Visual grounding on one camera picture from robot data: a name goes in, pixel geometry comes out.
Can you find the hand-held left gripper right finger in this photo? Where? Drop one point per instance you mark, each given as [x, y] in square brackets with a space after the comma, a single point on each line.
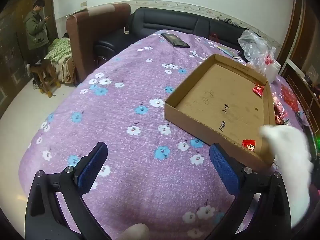
[222, 170]

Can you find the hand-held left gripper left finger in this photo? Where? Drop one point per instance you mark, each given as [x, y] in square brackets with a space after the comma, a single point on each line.
[90, 172]

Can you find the shallow cardboard box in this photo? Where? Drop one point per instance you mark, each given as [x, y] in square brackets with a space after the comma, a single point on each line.
[225, 97]

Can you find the person's right hand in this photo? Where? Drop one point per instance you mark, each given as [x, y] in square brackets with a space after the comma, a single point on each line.
[287, 167]

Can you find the person's left hand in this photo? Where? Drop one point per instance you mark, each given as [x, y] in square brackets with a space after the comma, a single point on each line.
[135, 232]

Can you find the red foil candy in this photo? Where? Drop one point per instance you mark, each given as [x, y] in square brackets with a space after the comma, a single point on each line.
[249, 145]
[258, 90]

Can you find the pile of red foil candies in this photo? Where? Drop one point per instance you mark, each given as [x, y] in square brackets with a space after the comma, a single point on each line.
[278, 117]

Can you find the red plastic bag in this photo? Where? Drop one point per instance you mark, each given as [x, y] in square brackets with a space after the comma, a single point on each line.
[290, 97]

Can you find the white plastic jar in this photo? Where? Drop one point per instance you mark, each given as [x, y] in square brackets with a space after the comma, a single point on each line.
[272, 71]

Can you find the purple floral tablecloth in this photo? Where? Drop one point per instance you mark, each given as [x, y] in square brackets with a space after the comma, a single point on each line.
[125, 92]

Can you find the clear plastic bag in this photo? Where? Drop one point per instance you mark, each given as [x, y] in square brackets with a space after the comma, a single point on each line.
[252, 47]

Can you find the wooden stool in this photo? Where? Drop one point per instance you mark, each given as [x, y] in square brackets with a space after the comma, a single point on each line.
[42, 68]

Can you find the phone with colourful case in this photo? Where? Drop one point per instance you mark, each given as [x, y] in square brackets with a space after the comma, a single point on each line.
[228, 51]

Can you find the green floral blanket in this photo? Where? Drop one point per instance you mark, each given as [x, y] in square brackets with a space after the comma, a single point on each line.
[60, 47]

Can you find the brown armchair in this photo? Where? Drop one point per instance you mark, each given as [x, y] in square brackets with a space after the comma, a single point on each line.
[85, 35]

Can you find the black phone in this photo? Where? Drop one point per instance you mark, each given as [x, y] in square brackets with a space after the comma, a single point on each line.
[175, 40]

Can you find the black leather sofa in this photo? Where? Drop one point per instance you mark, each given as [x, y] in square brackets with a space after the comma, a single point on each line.
[170, 22]

